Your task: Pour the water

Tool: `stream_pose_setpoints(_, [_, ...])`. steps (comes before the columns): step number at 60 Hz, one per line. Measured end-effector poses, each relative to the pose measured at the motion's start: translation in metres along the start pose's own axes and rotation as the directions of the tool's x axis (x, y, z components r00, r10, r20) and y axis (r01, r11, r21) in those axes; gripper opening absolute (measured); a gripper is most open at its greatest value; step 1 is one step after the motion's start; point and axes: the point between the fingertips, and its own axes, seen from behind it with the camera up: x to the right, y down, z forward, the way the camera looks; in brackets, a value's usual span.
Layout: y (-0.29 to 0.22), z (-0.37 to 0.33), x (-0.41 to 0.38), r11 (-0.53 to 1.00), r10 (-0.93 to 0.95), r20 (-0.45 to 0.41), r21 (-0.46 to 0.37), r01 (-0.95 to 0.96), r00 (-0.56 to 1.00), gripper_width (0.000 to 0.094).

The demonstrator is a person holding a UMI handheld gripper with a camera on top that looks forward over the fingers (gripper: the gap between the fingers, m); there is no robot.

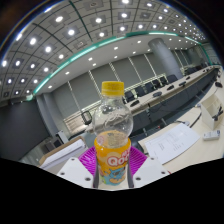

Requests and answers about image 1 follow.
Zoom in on ceiling lights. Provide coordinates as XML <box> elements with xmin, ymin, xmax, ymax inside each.
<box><xmin>0</xmin><ymin>0</ymin><xmax>204</xmax><ymax>98</ymax></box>

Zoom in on row of black office chairs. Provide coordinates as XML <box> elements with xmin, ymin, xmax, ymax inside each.
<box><xmin>80</xmin><ymin>64</ymin><xmax>214</xmax><ymax>126</ymax></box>

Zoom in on printed white paper sheet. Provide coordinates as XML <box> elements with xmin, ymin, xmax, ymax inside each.
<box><xmin>144</xmin><ymin>123</ymin><xmax>201</xmax><ymax>165</ymax></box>

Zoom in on long curved conference desk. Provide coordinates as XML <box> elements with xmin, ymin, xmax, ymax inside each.
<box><xmin>63</xmin><ymin>64</ymin><xmax>223</xmax><ymax>134</ymax></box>

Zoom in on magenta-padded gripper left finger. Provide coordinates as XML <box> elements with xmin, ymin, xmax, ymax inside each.
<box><xmin>57</xmin><ymin>146</ymin><xmax>99</xmax><ymax>189</ymax></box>

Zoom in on white remote control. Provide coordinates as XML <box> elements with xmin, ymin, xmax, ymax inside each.
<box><xmin>202</xmin><ymin>129</ymin><xmax>222</xmax><ymax>141</ymax></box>

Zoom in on clear bottle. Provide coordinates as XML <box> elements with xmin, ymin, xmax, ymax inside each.
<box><xmin>92</xmin><ymin>80</ymin><xmax>134</xmax><ymax>188</ymax></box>

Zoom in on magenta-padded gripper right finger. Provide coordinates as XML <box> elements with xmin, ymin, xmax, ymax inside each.
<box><xmin>128</xmin><ymin>145</ymin><xmax>170</xmax><ymax>188</ymax></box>

